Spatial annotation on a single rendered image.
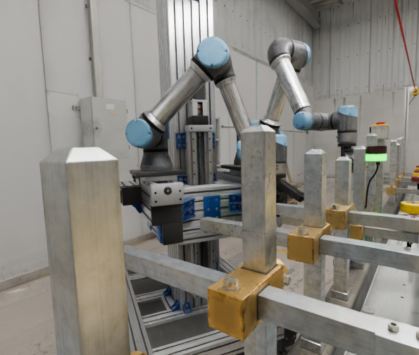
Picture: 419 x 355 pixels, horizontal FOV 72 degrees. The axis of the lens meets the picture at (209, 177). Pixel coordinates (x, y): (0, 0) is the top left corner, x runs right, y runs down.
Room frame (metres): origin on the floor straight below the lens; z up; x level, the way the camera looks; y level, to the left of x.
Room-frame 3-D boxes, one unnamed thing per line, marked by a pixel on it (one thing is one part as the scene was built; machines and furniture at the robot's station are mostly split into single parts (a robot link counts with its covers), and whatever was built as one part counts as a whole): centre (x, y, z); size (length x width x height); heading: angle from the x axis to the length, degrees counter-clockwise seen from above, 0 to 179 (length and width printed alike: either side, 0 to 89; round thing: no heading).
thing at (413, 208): (1.06, -0.77, 0.85); 0.08 x 0.08 x 0.11
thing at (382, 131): (1.39, -0.83, 1.18); 0.07 x 0.07 x 0.08; 53
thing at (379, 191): (1.39, -0.83, 0.93); 0.05 x 0.04 x 0.45; 143
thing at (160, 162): (1.35, 0.25, 1.09); 0.15 x 0.15 x 0.10
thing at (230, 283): (0.33, -0.02, 0.98); 0.02 x 0.02 x 0.01
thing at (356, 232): (0.96, -0.51, 0.85); 0.13 x 0.06 x 0.05; 143
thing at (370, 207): (1.18, -0.67, 0.93); 0.03 x 0.03 x 0.48; 53
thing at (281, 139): (1.12, -0.27, 1.12); 0.09 x 0.08 x 0.11; 80
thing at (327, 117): (1.29, -0.51, 1.23); 0.11 x 0.11 x 0.08; 33
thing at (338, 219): (0.77, -0.36, 0.95); 0.13 x 0.06 x 0.05; 143
